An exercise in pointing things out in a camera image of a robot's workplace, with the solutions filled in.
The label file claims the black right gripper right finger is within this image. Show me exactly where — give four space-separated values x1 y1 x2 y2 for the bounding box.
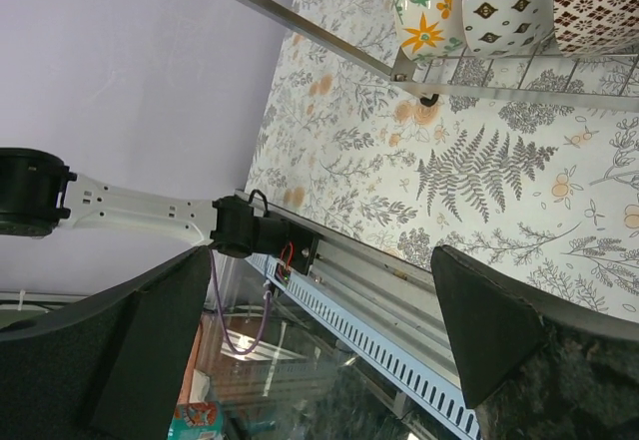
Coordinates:
430 245 638 439

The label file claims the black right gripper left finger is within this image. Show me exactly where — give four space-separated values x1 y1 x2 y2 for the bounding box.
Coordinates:
1 247 211 439

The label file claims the steel two-tier dish rack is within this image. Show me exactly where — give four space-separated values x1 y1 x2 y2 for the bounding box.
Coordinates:
235 0 638 113

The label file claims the red patterned bowl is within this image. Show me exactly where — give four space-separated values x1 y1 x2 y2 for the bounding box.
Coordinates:
462 0 553 59

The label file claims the brown lattice patterned bowl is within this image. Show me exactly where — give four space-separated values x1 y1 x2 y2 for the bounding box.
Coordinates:
553 0 638 57

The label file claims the yellow rimmed floral bowl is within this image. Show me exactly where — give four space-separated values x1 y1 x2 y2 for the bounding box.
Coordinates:
393 0 466 62

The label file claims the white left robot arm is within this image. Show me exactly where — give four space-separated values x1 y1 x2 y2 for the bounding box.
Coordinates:
1 148 290 258

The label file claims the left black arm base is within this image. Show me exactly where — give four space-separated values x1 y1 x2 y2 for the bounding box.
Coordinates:
255 213 320 274

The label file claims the colourful printed packet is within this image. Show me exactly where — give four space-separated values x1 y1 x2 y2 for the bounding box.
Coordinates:
167 401 225 440

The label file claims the aluminium rail frame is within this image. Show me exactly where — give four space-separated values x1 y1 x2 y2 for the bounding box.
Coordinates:
237 193 480 439

